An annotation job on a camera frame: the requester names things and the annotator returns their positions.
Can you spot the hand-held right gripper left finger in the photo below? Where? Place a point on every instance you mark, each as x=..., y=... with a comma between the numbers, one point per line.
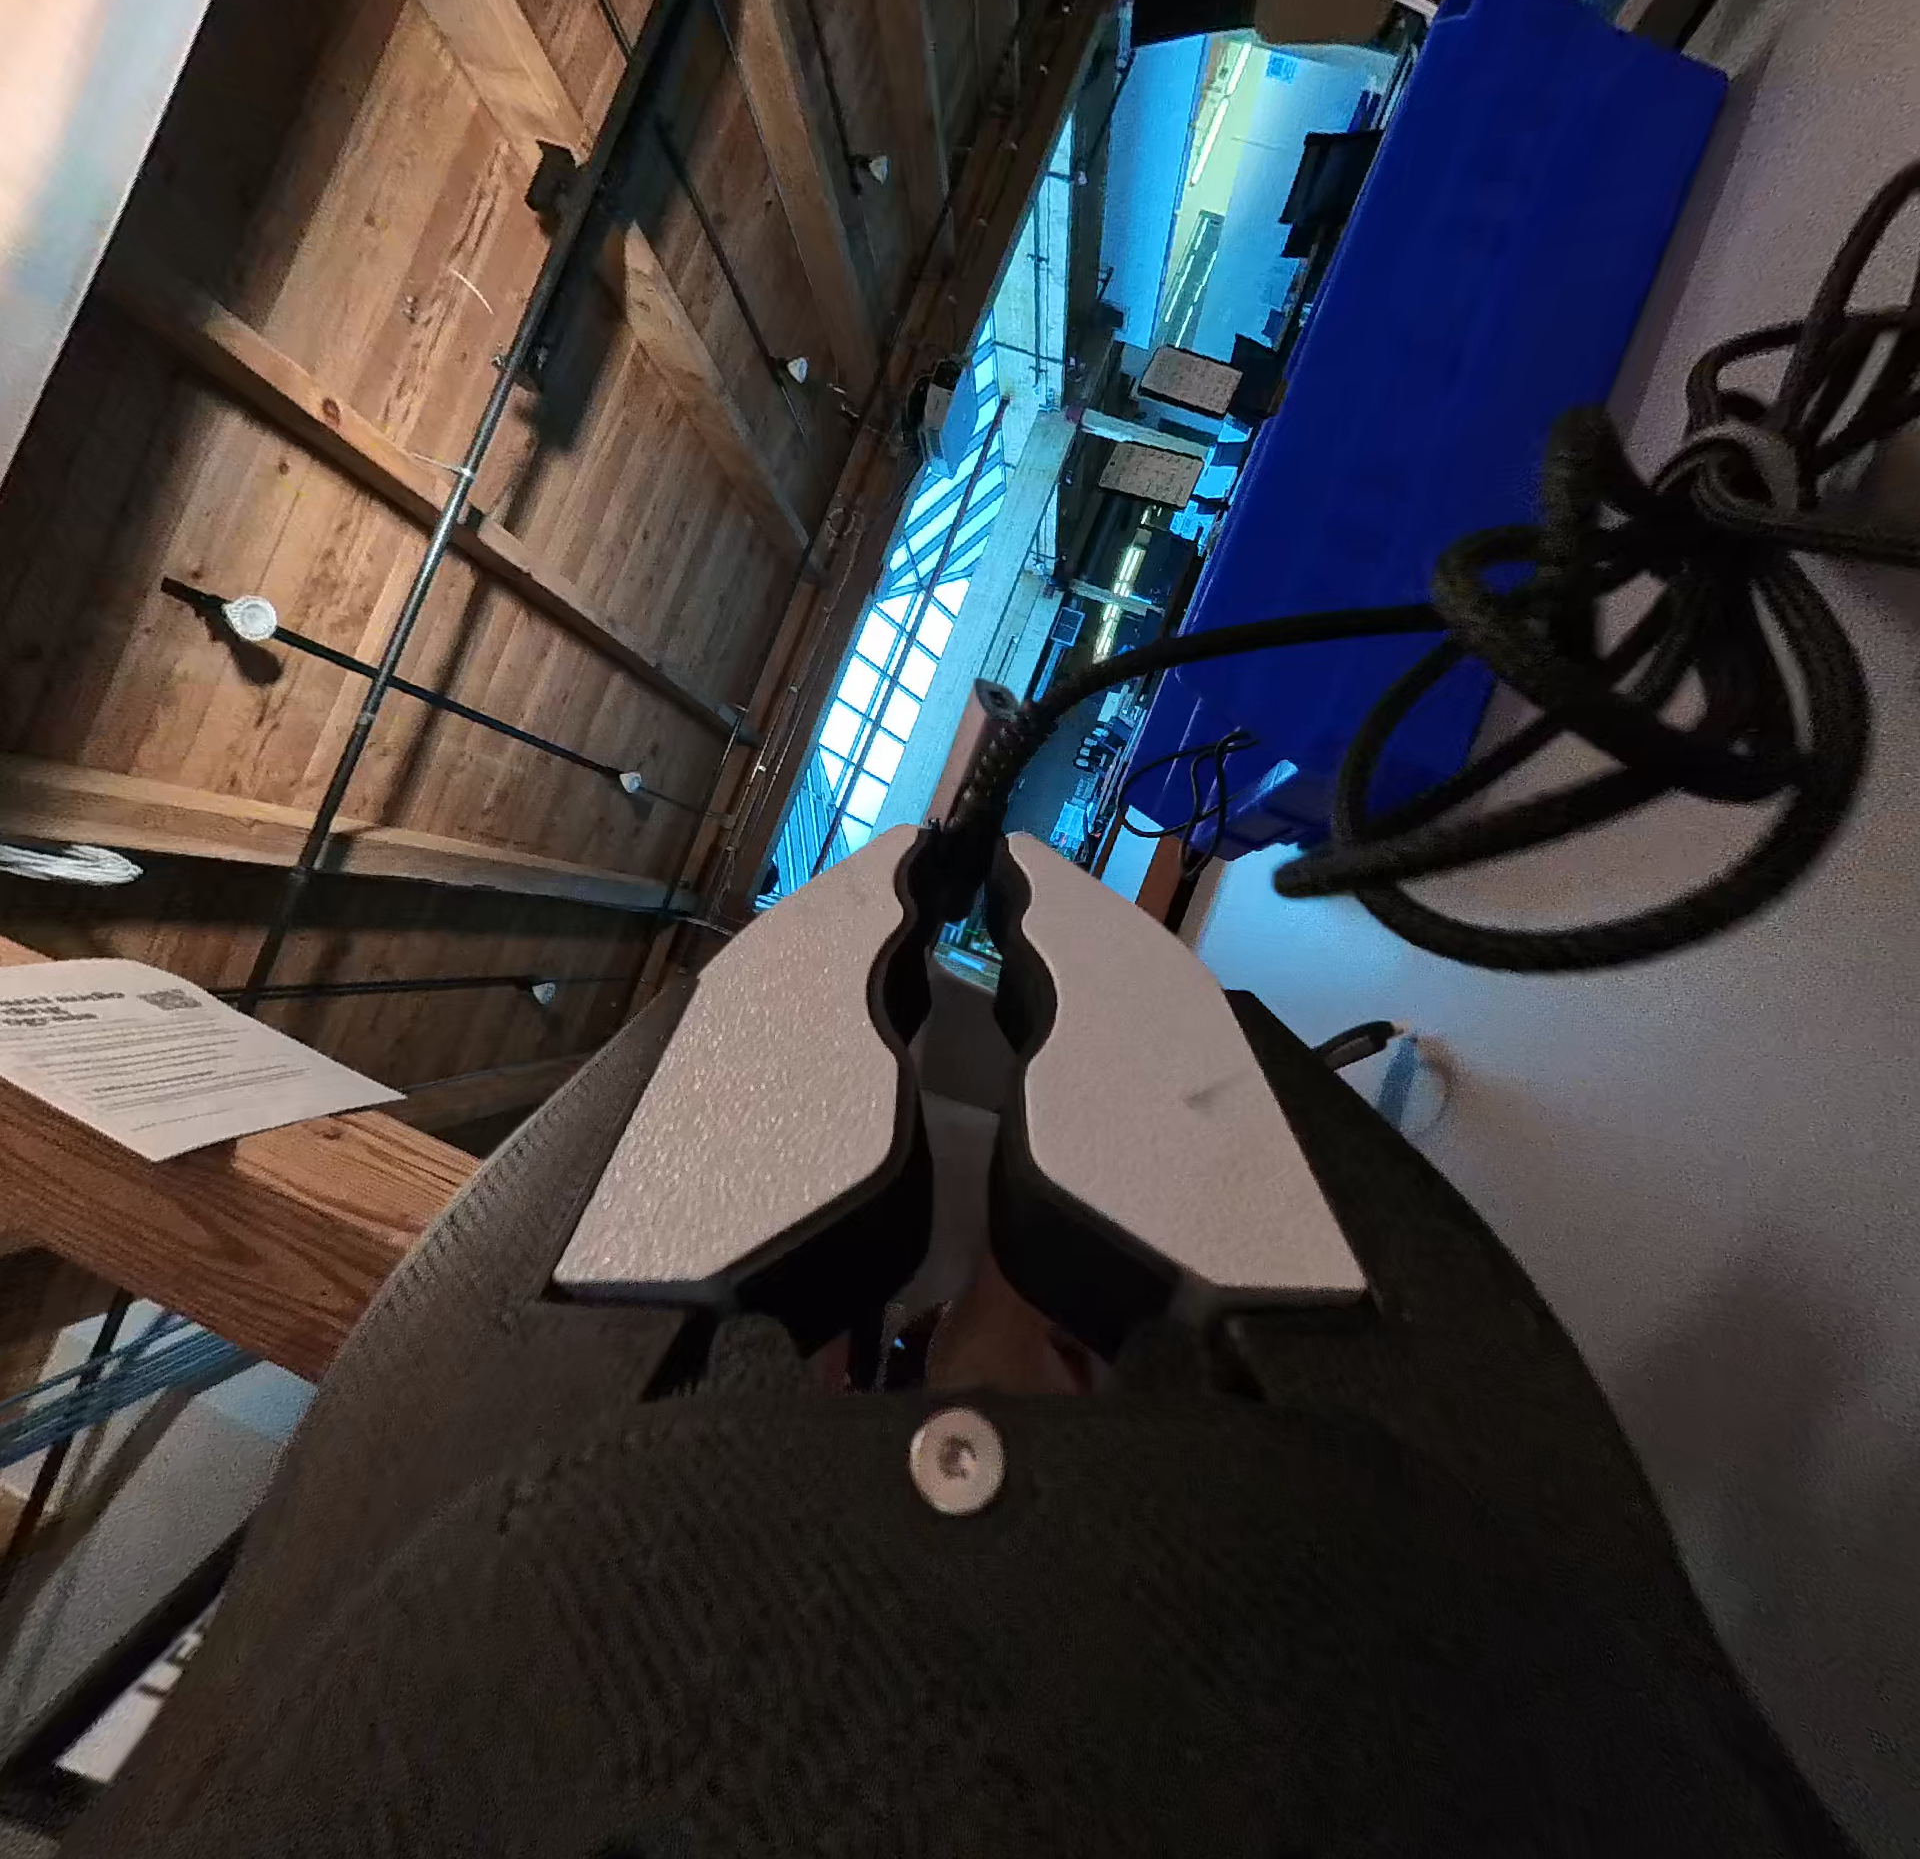
x=736, y=1125

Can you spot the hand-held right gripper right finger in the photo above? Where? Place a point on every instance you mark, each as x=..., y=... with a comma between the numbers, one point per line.
x=1186, y=1138

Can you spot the blue plastic bin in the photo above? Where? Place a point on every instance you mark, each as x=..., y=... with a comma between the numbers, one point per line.
x=1426, y=390

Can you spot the grey desk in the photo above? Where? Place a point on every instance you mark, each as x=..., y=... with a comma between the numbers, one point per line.
x=1652, y=1213

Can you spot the white paper sheet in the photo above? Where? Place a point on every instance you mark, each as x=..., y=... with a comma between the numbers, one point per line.
x=165, y=1055

